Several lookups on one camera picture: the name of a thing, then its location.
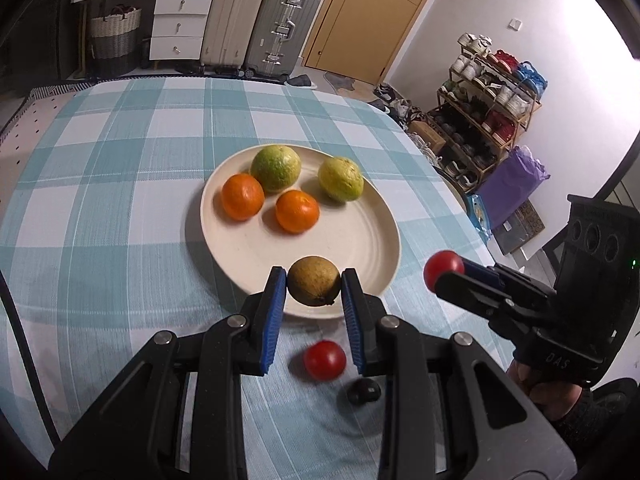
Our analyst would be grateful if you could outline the yellow-green citrus fruit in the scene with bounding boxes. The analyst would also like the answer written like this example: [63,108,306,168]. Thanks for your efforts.
[318,157,364,204]

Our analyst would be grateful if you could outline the grey door mat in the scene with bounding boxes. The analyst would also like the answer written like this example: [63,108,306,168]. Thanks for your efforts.
[324,71,366,92]

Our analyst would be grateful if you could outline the white drawer cabinet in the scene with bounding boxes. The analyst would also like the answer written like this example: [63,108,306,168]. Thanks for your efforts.
[150,0,215,61]

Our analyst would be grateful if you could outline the orange tangerine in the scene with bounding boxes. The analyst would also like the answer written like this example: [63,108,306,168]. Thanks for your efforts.
[275,190,321,234]
[221,173,266,221]

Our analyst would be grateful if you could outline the beige suitcase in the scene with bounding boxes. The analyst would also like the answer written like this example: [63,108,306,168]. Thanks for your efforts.
[201,0,273,73]

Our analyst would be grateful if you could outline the person's right hand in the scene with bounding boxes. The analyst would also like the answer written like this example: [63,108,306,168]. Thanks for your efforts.
[505,357,596,411]

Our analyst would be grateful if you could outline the woven laundry basket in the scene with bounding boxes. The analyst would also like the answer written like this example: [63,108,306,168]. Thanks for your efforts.
[89,4,143,76]

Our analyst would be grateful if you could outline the person's right forearm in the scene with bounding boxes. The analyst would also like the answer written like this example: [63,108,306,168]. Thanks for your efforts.
[550,377,640,466]

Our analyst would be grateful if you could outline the cream round plate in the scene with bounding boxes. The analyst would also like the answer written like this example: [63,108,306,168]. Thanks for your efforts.
[200,147,402,319]

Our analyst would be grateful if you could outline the purple bag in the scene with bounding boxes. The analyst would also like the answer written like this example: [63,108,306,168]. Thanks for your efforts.
[477,145,551,228]

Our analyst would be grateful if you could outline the dark purple plum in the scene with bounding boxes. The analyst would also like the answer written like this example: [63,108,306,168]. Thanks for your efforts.
[347,378,382,406]

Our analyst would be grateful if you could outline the green orange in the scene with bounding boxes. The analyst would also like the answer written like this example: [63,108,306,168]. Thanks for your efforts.
[250,145,302,193]

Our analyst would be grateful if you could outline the black cable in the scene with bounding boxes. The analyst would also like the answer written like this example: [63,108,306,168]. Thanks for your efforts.
[0,270,61,446]

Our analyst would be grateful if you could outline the red tomato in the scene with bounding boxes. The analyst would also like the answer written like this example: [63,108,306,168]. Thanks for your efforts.
[423,251,465,292]
[303,340,347,381]

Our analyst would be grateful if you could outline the silver suitcase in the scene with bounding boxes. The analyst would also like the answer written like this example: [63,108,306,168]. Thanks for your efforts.
[243,0,323,81]

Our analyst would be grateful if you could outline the wooden door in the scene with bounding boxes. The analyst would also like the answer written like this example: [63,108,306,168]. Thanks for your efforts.
[300,0,451,86]

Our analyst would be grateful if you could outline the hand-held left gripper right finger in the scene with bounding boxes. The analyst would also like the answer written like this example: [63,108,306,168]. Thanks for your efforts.
[340,268,578,480]

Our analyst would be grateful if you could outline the brown round fruit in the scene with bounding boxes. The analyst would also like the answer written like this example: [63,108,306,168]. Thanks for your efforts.
[287,256,342,307]

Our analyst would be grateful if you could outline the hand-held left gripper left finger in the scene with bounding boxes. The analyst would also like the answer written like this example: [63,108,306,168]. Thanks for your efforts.
[47,266,288,480]

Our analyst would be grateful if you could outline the pile of shoes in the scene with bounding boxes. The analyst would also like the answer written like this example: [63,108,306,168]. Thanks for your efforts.
[372,82,426,128]

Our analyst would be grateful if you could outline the blue snack packet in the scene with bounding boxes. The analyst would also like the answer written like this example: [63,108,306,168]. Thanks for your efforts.
[465,194,493,246]

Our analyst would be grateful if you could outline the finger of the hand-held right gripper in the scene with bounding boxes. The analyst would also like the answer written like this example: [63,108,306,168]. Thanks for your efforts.
[457,258,557,307]
[434,271,545,332]

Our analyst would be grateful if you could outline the shoe rack with shoes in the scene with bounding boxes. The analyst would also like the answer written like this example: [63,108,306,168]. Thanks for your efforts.
[435,32,548,193]

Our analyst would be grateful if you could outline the dotted floor rug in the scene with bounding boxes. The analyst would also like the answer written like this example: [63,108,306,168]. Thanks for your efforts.
[0,85,86,161]

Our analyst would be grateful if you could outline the brown cardboard box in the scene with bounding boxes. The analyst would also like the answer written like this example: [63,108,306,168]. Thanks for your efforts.
[407,120,446,156]

